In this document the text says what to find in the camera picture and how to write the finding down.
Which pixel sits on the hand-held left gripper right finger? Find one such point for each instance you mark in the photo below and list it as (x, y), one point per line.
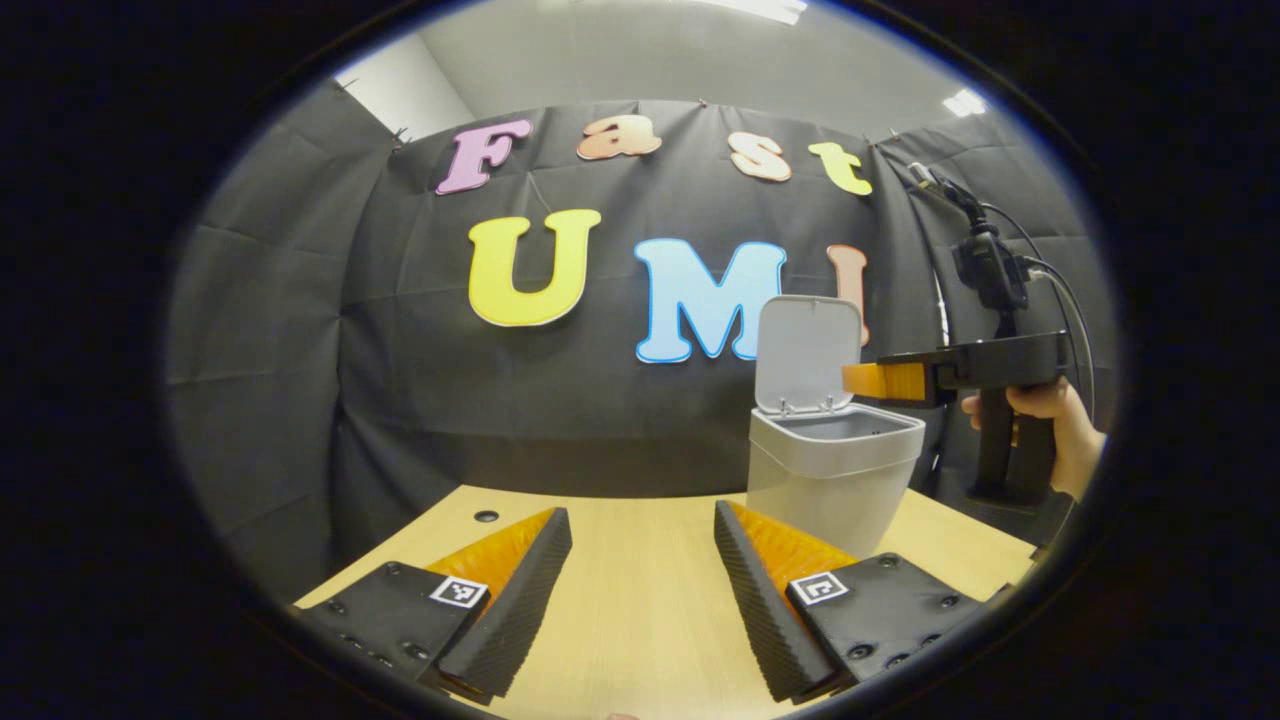
(765, 600)

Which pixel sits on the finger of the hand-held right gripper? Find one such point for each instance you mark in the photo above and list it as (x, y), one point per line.
(890, 380)

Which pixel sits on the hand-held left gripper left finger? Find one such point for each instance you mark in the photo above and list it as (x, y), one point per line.
(520, 610)

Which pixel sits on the grey desktop garbage bin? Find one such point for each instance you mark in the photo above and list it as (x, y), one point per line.
(830, 470)

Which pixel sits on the wooden desktop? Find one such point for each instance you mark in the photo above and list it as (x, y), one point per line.
(640, 620)

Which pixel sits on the small ceiling light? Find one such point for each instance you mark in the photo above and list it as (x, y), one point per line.
(965, 102)

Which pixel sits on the long ceiling light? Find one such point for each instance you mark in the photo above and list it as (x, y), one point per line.
(760, 8)

